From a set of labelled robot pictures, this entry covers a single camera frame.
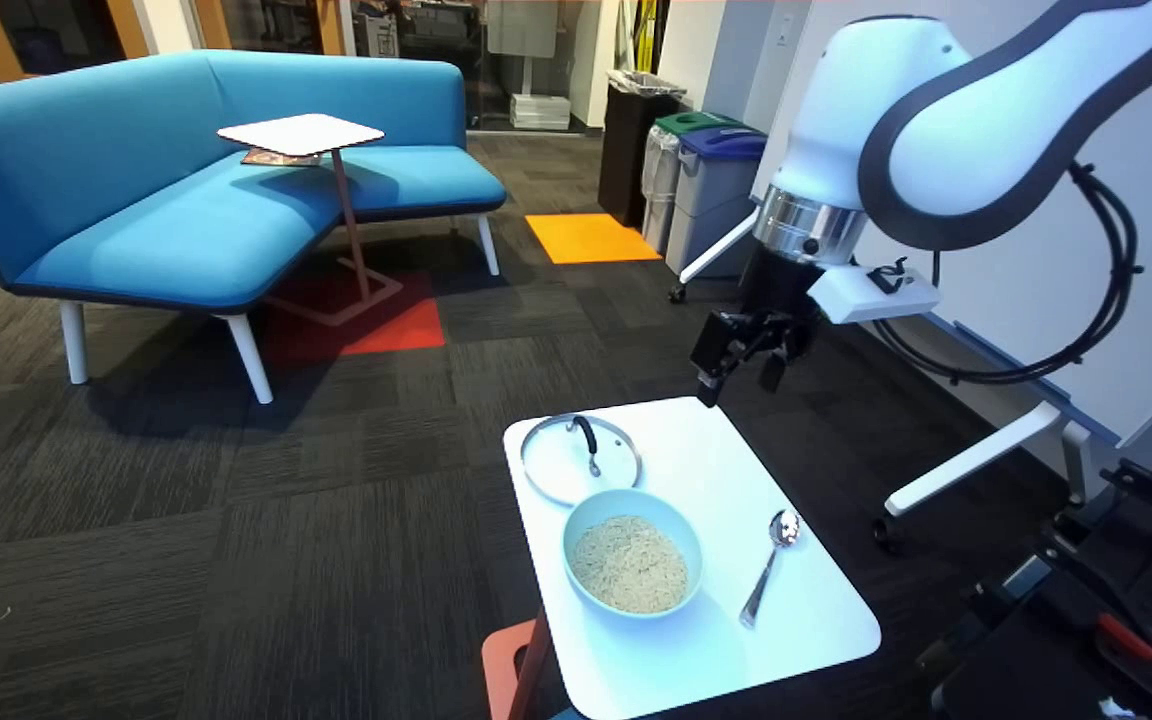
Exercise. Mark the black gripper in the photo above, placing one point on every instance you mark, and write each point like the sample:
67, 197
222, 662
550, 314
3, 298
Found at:
778, 293

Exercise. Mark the blue bowl with rice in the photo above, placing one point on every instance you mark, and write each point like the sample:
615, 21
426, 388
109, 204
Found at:
629, 566

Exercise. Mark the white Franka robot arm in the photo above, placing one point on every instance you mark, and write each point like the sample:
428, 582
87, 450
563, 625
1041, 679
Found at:
1003, 132

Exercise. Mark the metal spoon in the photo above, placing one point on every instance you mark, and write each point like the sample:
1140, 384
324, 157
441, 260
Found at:
782, 529

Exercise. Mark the grey bin with blue lid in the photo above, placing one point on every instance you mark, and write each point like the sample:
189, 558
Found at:
718, 203

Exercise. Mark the glass pot lid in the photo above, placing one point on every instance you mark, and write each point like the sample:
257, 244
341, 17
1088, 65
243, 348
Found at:
544, 463

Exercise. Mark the grey bin with green lid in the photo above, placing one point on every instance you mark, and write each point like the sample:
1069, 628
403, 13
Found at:
661, 167

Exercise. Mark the black trash bin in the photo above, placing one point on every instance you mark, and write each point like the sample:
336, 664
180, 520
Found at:
629, 146

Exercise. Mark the white storage box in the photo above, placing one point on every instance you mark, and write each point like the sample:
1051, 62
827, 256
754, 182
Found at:
539, 109

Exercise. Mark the rolling whiteboard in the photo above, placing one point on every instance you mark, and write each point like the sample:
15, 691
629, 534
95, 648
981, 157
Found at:
1109, 360

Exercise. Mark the red table base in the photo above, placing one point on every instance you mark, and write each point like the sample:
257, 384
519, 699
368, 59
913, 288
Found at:
500, 664

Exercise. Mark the black mounting plate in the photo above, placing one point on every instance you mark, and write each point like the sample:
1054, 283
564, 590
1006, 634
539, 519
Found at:
1138, 574

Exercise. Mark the white-top side table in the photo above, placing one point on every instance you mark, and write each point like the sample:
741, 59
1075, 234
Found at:
298, 132

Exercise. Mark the blue corner sofa white legs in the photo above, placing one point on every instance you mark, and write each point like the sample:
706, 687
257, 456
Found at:
139, 203

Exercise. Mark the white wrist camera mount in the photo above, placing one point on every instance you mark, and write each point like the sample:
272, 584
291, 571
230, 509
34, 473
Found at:
869, 298

